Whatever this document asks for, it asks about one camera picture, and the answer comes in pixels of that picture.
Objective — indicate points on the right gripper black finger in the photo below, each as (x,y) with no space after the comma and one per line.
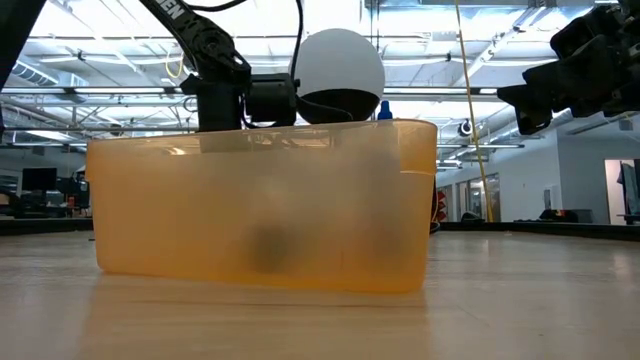
(537,100)
(585,60)

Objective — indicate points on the orange translucent plastic bin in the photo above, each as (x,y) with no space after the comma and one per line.
(200,225)

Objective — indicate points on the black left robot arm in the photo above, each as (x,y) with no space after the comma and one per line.
(200,35)

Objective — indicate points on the large blue food coloring bottle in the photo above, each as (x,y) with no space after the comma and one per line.
(385,112)

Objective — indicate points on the black bag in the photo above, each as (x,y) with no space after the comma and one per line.
(565,216)

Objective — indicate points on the white globe table lamp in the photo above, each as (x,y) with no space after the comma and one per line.
(340,55)

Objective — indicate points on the black computer monitor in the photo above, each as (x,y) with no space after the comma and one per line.
(39,179)

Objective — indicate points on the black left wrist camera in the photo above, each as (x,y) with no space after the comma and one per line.
(270,100)

